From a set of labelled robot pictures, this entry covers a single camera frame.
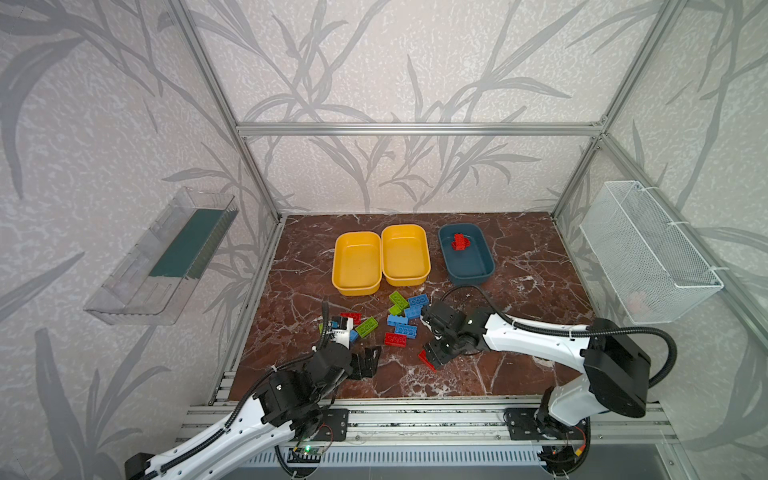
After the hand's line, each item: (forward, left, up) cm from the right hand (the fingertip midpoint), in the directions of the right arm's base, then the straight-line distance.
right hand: (435, 343), depth 83 cm
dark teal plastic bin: (+29, -16, -4) cm, 33 cm away
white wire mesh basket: (+6, -46, +29) cm, 54 cm away
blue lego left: (+4, +24, -3) cm, 25 cm away
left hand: (-2, +17, +7) cm, 18 cm away
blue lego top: (+15, +4, -3) cm, 16 cm away
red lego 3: (-3, +4, -2) cm, 5 cm away
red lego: (+38, -12, -2) cm, 40 cm away
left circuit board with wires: (-25, +33, -5) cm, 42 cm away
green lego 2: (+6, +20, -2) cm, 21 cm away
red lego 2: (+9, +23, -3) cm, 25 cm away
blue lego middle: (+8, +12, -1) cm, 14 cm away
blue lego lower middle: (+5, +8, -3) cm, 10 cm away
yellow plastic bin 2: (+33, +8, -2) cm, 34 cm away
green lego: (+13, +10, -3) cm, 17 cm away
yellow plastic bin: (+30, +25, -3) cm, 39 cm away
